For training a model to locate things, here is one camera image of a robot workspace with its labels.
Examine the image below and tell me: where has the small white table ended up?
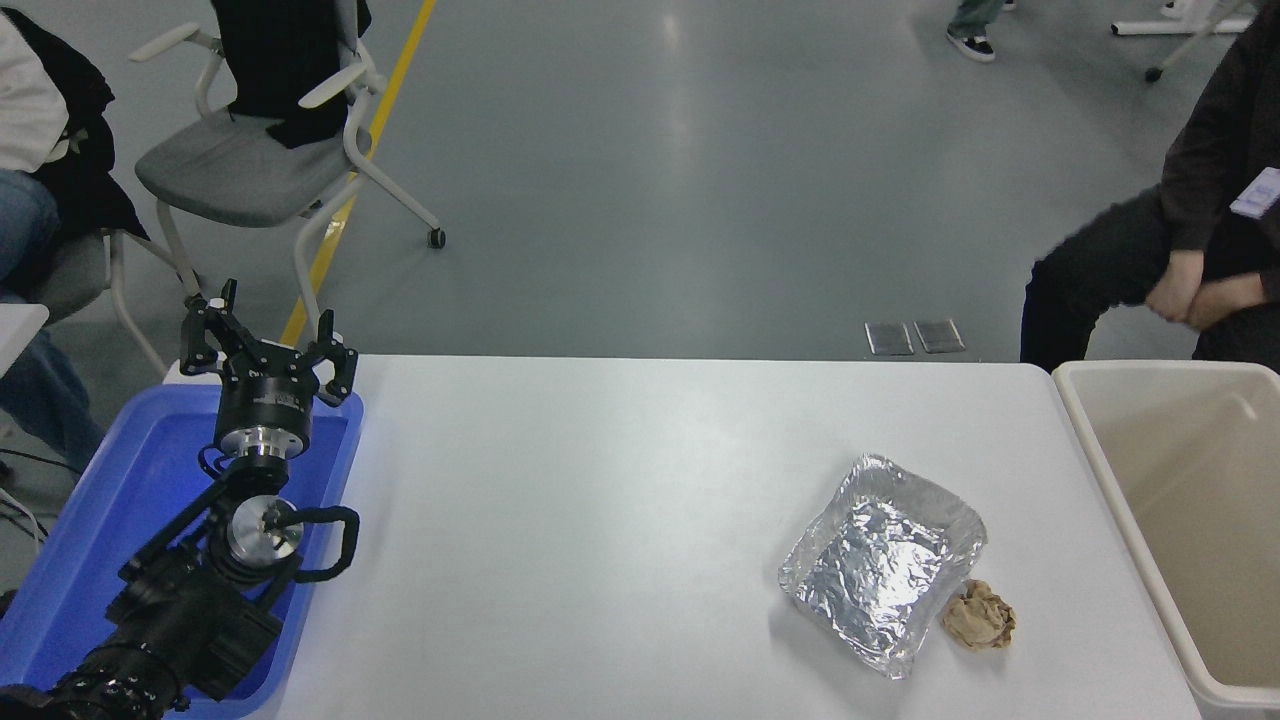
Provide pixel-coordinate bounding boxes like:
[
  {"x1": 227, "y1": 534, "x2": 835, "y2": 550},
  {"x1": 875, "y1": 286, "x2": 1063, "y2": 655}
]
[{"x1": 0, "y1": 302, "x2": 51, "y2": 376}]

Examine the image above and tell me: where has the person's lanyard badge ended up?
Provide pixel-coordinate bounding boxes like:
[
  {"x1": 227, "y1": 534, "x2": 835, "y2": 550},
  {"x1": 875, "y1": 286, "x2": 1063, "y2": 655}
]
[{"x1": 1230, "y1": 167, "x2": 1280, "y2": 220}]

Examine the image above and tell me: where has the grey seat with white legs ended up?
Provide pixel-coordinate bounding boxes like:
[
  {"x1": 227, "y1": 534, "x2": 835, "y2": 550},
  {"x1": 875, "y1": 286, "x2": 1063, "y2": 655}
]
[{"x1": 0, "y1": 228, "x2": 206, "y2": 379}]

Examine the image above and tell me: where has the person's hand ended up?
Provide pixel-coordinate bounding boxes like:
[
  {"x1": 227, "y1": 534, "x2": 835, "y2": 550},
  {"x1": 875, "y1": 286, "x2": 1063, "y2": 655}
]
[
  {"x1": 1185, "y1": 272, "x2": 1271, "y2": 331},
  {"x1": 1145, "y1": 250, "x2": 1206, "y2": 323}
]

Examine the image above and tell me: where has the large pale bin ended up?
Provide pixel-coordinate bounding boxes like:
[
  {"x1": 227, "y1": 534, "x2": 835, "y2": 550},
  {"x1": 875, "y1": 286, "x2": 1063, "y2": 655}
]
[{"x1": 1052, "y1": 360, "x2": 1280, "y2": 720}]

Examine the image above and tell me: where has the grey chair with white frame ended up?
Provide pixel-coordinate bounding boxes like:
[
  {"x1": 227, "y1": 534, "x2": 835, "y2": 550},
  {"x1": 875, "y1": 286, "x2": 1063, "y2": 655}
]
[{"x1": 130, "y1": 0, "x2": 448, "y2": 346}]

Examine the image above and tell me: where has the seated person in dark clothes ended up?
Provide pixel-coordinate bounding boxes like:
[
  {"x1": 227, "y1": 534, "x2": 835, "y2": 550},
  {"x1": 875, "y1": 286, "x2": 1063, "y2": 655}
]
[{"x1": 1020, "y1": 5, "x2": 1280, "y2": 373}]

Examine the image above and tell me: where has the black jacket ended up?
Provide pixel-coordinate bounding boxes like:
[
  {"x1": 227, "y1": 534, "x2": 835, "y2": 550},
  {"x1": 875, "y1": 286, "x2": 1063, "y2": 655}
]
[{"x1": 211, "y1": 0, "x2": 374, "y2": 149}]

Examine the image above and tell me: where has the blue plastic tray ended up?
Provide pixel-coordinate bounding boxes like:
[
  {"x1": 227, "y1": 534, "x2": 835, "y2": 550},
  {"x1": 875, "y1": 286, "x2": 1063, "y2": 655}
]
[{"x1": 0, "y1": 383, "x2": 366, "y2": 720}]

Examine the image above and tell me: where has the walking person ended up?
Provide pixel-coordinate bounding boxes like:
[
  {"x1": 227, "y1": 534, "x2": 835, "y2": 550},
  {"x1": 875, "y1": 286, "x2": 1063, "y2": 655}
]
[{"x1": 945, "y1": 0, "x2": 1004, "y2": 64}]

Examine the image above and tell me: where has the crumpled foil tray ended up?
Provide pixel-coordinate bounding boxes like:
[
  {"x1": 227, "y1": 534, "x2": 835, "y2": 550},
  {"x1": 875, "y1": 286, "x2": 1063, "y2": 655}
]
[{"x1": 778, "y1": 453, "x2": 989, "y2": 681}]

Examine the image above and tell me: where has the crumpled tan paper ball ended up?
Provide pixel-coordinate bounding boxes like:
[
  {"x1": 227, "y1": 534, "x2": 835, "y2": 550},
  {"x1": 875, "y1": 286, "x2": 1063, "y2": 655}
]
[{"x1": 942, "y1": 580, "x2": 1017, "y2": 652}]

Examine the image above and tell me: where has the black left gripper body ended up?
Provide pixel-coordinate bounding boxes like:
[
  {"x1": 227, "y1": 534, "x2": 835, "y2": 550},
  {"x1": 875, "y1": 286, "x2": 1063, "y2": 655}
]
[{"x1": 213, "y1": 345, "x2": 320, "y2": 441}]

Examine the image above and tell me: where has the white wheeled stand base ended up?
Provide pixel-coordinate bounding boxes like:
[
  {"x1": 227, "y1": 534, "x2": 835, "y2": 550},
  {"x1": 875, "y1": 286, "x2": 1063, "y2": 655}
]
[{"x1": 1113, "y1": 0, "x2": 1251, "y2": 83}]

